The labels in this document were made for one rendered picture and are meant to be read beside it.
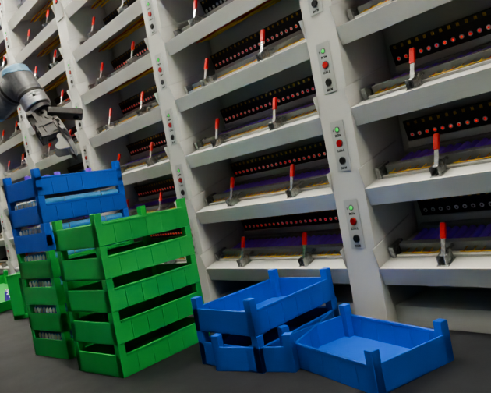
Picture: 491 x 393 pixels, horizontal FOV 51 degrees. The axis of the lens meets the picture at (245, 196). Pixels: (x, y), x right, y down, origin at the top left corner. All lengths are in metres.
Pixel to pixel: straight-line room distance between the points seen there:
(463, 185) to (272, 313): 0.48
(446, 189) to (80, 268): 0.88
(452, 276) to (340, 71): 0.53
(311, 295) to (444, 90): 0.55
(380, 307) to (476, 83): 0.56
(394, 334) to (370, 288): 0.16
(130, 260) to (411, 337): 0.68
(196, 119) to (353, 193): 0.74
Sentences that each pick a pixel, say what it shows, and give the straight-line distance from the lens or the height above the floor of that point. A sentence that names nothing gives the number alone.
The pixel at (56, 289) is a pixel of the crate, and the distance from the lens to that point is 1.61.
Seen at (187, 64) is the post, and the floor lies 0.86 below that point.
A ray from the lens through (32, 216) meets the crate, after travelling 1.64.
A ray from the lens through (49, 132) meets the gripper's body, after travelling 1.83.
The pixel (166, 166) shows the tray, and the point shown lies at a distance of 1.88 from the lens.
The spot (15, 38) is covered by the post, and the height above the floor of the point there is 1.42.
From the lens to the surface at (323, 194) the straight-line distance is 1.34.
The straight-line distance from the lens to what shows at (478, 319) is 1.24.
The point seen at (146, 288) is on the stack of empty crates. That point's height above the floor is 0.19.
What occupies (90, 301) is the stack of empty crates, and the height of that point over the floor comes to 0.19.
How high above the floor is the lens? 0.40
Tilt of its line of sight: 1 degrees down
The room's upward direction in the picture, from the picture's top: 10 degrees counter-clockwise
